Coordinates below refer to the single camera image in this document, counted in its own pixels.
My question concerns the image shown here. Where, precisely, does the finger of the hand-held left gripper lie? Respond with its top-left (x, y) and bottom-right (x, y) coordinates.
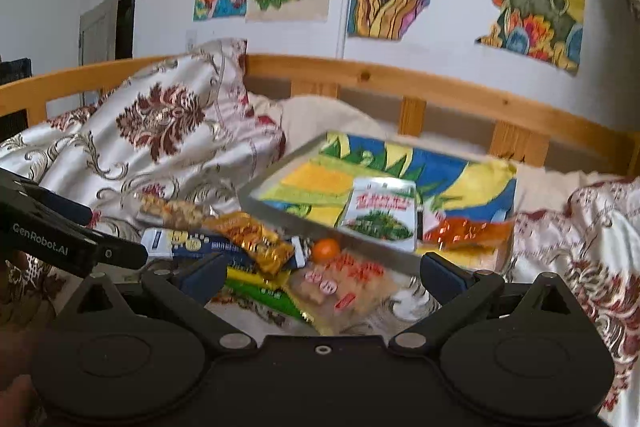
top-left (0, 167), bottom-right (94, 228)
top-left (85, 232), bottom-right (149, 269)

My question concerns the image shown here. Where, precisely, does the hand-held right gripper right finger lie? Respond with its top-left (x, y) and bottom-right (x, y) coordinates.
top-left (387, 252), bottom-right (588, 354)

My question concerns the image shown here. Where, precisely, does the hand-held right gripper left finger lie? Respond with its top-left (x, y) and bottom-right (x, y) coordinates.
top-left (55, 251), bottom-right (256, 354)

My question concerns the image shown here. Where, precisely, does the dark blue white snack packet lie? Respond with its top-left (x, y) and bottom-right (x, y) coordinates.
top-left (141, 228), bottom-right (315, 270)

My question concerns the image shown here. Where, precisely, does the golden orange snack packet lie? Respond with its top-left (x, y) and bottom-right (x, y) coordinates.
top-left (207, 211), bottom-right (297, 277)

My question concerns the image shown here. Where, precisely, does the green corn sausage packet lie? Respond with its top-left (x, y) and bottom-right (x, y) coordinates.
top-left (222, 279), bottom-right (316, 326)

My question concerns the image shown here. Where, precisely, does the clear nut bar packet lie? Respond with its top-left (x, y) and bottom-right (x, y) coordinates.
top-left (135, 193), bottom-right (219, 232)

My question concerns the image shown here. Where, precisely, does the clear packet with red print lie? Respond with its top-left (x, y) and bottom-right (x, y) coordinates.
top-left (287, 252), bottom-right (402, 337)

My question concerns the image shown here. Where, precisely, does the grey tray with painted bottom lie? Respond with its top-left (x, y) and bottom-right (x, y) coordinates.
top-left (237, 129), bottom-right (519, 279)

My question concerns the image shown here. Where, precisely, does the person's left hand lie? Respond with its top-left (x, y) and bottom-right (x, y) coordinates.
top-left (0, 373), bottom-right (45, 427)

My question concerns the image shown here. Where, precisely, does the yellow snack packet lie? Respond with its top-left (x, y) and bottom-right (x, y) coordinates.
top-left (226, 263), bottom-right (293, 291)

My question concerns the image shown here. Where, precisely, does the orange red snack packet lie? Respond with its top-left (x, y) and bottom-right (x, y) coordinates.
top-left (421, 214), bottom-right (516, 254)

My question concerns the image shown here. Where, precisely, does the white green vegetable snack packet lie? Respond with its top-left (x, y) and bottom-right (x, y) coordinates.
top-left (337, 177), bottom-right (419, 254)

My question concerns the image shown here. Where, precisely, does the floral satin bedspread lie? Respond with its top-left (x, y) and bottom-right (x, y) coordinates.
top-left (0, 38), bottom-right (640, 414)

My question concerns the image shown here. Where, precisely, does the tangerine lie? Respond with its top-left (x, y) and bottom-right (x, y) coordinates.
top-left (311, 238), bottom-right (342, 266)

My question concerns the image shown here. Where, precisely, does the grey door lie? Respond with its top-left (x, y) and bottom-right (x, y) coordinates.
top-left (79, 0), bottom-right (137, 64)

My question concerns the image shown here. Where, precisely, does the cream pillow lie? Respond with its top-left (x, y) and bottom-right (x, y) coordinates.
top-left (247, 93), bottom-right (496, 158)

